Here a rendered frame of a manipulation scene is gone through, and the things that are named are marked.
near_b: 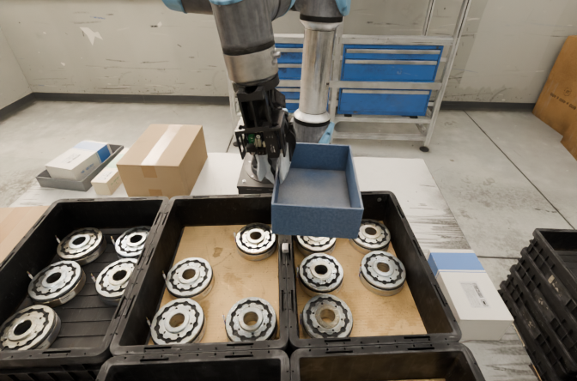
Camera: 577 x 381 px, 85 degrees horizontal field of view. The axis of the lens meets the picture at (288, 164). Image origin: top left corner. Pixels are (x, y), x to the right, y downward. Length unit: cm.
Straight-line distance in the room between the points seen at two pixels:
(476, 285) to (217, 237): 67
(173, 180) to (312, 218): 74
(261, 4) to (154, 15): 321
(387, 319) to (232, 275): 36
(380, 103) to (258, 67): 230
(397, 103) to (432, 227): 170
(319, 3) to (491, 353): 93
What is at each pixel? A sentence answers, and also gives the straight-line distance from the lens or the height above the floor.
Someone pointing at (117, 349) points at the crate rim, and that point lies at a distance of 67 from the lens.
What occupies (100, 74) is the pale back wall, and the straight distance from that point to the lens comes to 413.
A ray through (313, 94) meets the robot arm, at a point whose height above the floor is 112.
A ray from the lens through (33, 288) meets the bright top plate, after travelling 93.
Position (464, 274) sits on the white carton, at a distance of 96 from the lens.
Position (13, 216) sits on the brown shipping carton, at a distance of 117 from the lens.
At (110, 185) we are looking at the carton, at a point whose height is 74.
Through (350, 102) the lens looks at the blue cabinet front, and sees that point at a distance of 266.
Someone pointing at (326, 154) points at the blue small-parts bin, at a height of 111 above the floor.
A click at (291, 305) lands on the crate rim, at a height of 93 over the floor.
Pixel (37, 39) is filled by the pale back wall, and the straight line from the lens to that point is 437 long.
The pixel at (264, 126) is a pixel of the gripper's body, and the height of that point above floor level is 126.
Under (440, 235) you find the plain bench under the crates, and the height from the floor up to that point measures 70.
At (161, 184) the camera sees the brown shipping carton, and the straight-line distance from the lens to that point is 121.
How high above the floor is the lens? 148
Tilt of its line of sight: 35 degrees down
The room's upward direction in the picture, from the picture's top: straight up
